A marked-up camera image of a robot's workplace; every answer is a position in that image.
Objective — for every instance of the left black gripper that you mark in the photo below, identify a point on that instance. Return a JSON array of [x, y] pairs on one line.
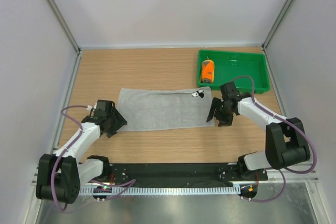
[[119, 121]]

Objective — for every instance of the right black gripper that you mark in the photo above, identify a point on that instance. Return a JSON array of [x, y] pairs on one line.
[[216, 103]]

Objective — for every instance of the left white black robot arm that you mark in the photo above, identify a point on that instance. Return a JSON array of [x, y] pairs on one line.
[[71, 155]]

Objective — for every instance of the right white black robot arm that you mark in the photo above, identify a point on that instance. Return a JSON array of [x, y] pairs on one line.
[[286, 143]]

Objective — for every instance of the green plastic tray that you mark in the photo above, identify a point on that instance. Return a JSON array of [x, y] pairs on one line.
[[230, 65]]

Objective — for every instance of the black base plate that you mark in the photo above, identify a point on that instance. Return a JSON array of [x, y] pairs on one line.
[[184, 175]]

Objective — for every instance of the white slotted cable duct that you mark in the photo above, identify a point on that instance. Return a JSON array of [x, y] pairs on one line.
[[94, 190]]

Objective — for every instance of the aluminium frame rail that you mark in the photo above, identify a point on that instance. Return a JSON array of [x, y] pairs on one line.
[[68, 173]]

